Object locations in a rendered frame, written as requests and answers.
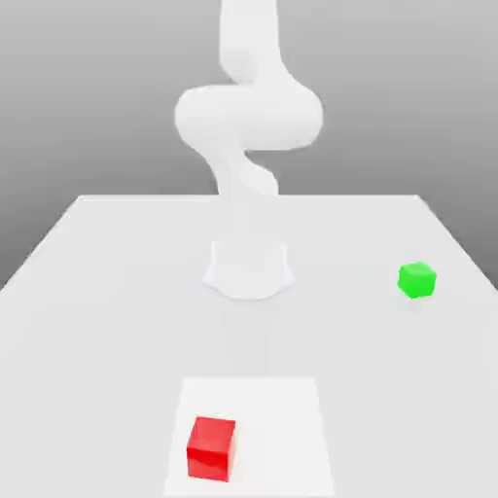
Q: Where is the small green cube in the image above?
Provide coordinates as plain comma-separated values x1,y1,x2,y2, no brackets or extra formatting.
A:
397,261,438,301

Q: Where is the small red cube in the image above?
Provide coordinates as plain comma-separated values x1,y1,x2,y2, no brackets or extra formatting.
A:
186,415,237,483

